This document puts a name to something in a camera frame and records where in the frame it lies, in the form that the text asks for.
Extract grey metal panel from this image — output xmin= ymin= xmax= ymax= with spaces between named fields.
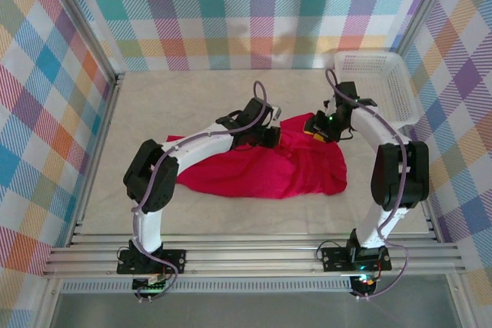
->
xmin=49 ymin=292 xmax=462 ymax=328

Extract left aluminium side rail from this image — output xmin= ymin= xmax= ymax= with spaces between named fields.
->
xmin=65 ymin=72 xmax=126 ymax=248

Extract white perforated plastic basket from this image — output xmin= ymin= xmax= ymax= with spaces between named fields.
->
xmin=333 ymin=51 xmax=421 ymax=129

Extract grey slotted cable duct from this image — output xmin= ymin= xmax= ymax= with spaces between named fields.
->
xmin=60 ymin=280 xmax=354 ymax=294

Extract aluminium frame post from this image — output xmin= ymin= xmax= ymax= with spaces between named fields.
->
xmin=394 ymin=0 xmax=461 ymax=58
xmin=36 ymin=0 xmax=126 ymax=78

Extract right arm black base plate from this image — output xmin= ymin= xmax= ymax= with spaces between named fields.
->
xmin=321 ymin=247 xmax=393 ymax=273

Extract left aluminium frame post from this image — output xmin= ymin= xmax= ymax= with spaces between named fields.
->
xmin=36 ymin=0 xmax=126 ymax=78

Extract aluminium side rail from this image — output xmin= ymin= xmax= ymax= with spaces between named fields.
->
xmin=65 ymin=72 xmax=126 ymax=248
xmin=399 ymin=127 xmax=441 ymax=243

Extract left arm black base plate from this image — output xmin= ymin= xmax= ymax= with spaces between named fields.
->
xmin=116 ymin=247 xmax=188 ymax=276

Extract right aluminium frame post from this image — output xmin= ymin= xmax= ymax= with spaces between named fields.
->
xmin=394 ymin=0 xmax=461 ymax=58

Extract red t-shirt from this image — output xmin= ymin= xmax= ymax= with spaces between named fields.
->
xmin=165 ymin=111 xmax=349 ymax=200

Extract wide aluminium mounting rail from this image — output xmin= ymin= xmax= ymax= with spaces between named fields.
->
xmin=42 ymin=232 xmax=467 ymax=280

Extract right aluminium side rail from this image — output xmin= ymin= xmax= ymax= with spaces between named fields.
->
xmin=399 ymin=127 xmax=441 ymax=243

